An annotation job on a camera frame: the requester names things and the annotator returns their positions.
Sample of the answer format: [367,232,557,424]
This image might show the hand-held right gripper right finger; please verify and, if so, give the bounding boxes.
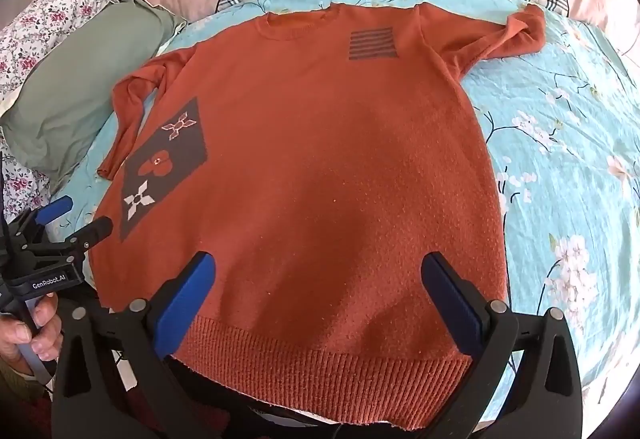
[421,252,585,439]

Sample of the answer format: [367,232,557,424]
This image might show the green pillow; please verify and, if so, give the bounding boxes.
[0,0,188,176]

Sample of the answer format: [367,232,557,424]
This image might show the person's left hand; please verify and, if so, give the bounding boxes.
[0,296,64,372]

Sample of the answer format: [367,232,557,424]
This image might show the light blue floral blanket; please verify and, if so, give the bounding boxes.
[47,0,640,420]

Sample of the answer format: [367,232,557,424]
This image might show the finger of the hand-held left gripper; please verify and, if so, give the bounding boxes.
[60,216,114,270]
[19,197,75,245]

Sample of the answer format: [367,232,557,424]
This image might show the orange knit sweater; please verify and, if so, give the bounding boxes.
[88,3,547,432]

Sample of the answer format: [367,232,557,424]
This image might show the white floral bed sheet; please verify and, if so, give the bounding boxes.
[0,0,161,214]

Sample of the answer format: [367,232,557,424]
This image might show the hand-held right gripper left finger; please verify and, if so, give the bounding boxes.
[51,251,217,439]

